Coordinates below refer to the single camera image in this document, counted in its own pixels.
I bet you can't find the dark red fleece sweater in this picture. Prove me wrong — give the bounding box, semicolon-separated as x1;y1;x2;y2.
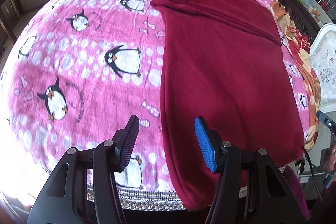
151;0;304;210

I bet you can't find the white ornate chair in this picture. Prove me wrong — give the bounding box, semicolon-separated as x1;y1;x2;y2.
310;23;336;113

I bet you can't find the orange red floral blanket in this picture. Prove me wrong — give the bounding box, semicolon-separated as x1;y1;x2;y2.
270;0;321;151

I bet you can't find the dark carved wooden headboard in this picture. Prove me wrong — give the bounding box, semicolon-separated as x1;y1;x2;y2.
278;0;320;45

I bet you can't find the pink penguin fleece blanket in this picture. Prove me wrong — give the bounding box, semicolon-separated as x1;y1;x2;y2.
6;0;309;193

